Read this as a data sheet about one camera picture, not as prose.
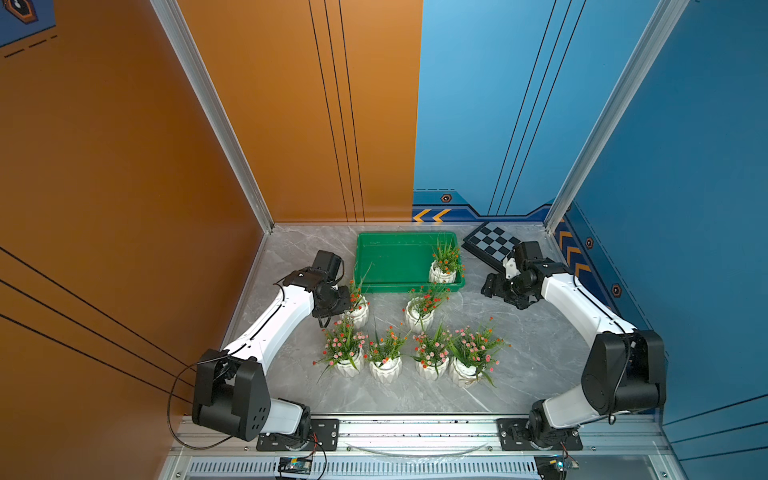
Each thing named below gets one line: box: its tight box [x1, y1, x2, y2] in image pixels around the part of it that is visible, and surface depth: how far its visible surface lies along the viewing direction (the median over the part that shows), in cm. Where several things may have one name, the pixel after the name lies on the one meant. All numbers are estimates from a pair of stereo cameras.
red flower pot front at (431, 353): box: [412, 323, 452, 381], surface depth 77 cm
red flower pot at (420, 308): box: [402, 285, 451, 334], surface depth 87 cm
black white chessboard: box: [461, 221, 522, 274], surface depth 114 cm
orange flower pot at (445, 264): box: [429, 237, 466, 284], surface depth 98 cm
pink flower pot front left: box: [312, 320, 369, 384], surface depth 76 cm
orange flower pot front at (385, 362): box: [363, 323, 409, 383], surface depth 79 cm
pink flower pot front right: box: [448, 317, 513, 387], surface depth 77 cm
